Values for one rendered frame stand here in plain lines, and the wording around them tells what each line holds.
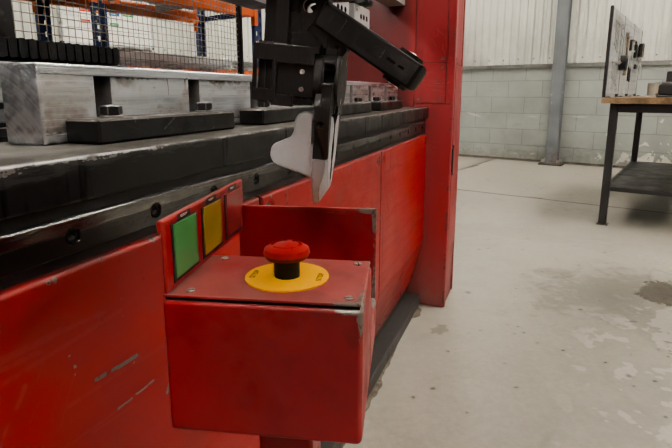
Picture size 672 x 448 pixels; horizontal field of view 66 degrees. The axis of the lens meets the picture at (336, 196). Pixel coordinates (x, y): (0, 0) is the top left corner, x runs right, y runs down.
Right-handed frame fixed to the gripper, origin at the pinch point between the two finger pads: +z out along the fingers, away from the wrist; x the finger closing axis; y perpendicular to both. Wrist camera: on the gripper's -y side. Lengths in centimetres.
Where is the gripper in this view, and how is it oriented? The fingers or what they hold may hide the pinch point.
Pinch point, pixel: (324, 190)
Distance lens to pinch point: 52.8
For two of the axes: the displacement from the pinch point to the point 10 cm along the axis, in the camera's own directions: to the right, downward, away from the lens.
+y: -9.9, -1.1, 1.1
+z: -0.9, 9.7, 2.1
